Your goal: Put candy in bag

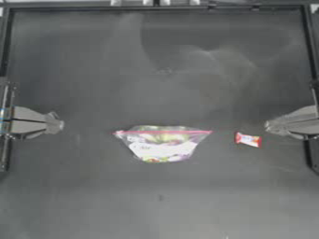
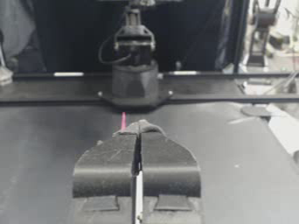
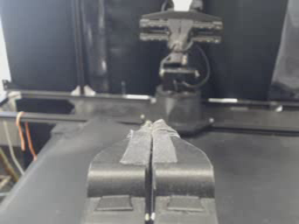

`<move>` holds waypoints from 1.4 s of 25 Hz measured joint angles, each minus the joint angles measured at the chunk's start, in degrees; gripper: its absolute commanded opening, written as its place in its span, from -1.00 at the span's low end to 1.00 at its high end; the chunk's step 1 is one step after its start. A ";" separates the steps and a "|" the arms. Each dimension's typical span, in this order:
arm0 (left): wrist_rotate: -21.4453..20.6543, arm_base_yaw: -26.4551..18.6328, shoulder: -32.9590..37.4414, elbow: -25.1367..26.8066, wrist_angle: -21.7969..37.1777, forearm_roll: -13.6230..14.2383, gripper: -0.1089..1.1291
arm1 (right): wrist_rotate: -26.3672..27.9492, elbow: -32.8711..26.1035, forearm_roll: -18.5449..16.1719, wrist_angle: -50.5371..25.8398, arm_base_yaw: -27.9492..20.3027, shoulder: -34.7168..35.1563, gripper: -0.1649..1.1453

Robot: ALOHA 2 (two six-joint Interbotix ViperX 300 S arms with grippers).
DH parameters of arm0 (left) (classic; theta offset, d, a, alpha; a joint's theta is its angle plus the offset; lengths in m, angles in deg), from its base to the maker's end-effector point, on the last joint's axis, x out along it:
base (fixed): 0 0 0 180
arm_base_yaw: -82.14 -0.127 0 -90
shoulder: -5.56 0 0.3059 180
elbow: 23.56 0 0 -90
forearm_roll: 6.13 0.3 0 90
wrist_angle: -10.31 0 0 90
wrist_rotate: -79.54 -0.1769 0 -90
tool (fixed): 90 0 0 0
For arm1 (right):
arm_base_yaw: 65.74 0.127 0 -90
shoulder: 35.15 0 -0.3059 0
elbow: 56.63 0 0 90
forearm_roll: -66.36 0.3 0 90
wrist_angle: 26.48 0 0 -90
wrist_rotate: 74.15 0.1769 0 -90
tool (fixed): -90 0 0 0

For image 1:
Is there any red candy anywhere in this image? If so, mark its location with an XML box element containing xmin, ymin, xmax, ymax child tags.
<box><xmin>234</xmin><ymin>131</ymin><xmax>262</xmax><ymax>148</ymax></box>

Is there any clear bag with pink zip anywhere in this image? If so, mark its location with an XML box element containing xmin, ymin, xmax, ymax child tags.
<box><xmin>111</xmin><ymin>124</ymin><xmax>214</xmax><ymax>163</ymax></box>

